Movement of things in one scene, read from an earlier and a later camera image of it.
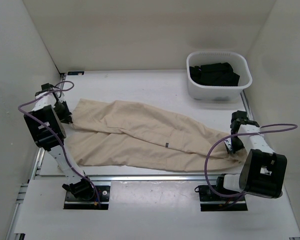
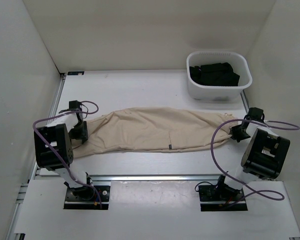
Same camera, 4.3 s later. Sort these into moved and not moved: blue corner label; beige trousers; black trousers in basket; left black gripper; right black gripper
Moved: beige trousers; left black gripper; right black gripper
Not moved: black trousers in basket; blue corner label
